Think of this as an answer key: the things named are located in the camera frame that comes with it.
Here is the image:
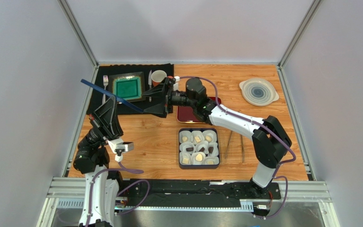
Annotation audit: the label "red lacquer tray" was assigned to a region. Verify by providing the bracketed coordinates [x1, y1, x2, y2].
[171, 95, 221, 125]

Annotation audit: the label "white rounded chocolate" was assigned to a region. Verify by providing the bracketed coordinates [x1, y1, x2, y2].
[195, 154, 203, 162]

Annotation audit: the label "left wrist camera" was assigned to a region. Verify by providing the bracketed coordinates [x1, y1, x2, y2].
[107, 138, 134, 162]

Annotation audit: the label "green square plate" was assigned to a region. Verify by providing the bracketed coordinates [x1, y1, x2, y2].
[108, 71, 146, 103]

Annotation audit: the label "navy box with paper cups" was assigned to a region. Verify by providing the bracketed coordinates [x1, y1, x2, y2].
[178, 128, 221, 170]

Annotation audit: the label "orange mug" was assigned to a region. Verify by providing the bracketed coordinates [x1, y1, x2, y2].
[151, 70, 173, 87]

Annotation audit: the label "table knife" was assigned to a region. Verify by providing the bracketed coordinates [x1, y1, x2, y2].
[148, 70, 152, 89]

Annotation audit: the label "white round plate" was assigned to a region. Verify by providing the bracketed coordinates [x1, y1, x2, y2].
[239, 78, 279, 106]

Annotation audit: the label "silver fork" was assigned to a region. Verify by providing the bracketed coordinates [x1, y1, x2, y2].
[102, 75, 109, 104]

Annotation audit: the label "metal serving tongs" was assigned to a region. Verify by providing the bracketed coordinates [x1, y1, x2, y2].
[224, 131, 245, 163]

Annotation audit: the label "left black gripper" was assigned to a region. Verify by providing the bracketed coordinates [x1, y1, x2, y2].
[77, 95, 122, 149]

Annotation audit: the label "white bar chocolate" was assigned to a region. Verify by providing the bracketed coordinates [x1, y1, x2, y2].
[194, 136, 201, 143]

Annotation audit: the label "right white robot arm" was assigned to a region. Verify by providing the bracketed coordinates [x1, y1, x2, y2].
[142, 76, 292, 190]

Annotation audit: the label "navy box lid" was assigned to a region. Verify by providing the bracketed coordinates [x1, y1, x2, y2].
[80, 79, 144, 113]

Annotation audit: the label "dark leaf chocolate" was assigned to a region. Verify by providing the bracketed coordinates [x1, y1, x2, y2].
[208, 147, 214, 154]

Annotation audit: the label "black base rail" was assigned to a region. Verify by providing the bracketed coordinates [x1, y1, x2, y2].
[120, 179, 282, 208]

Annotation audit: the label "white oval chocolate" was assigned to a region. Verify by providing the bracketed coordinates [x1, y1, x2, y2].
[205, 135, 213, 142]

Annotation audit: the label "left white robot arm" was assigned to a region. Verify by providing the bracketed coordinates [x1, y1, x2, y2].
[73, 97, 123, 227]

